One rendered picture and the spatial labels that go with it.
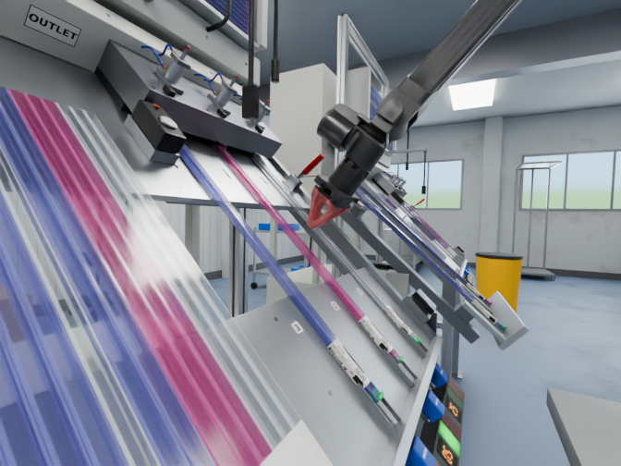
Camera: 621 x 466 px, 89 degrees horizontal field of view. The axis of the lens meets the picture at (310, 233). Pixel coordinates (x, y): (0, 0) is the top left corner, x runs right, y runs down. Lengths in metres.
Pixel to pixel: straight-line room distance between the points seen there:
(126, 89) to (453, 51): 0.53
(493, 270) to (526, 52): 2.41
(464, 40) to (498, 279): 2.97
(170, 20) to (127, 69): 0.23
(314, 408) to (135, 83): 0.48
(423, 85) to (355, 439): 0.53
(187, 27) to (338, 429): 0.75
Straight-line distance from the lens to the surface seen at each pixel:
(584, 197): 7.65
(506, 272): 3.49
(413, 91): 0.61
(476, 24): 0.69
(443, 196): 7.48
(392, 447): 0.38
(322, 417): 0.34
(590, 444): 0.76
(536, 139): 7.69
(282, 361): 0.34
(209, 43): 0.85
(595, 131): 7.86
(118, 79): 0.60
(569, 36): 4.63
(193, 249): 0.96
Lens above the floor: 0.95
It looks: 3 degrees down
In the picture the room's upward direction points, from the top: 1 degrees clockwise
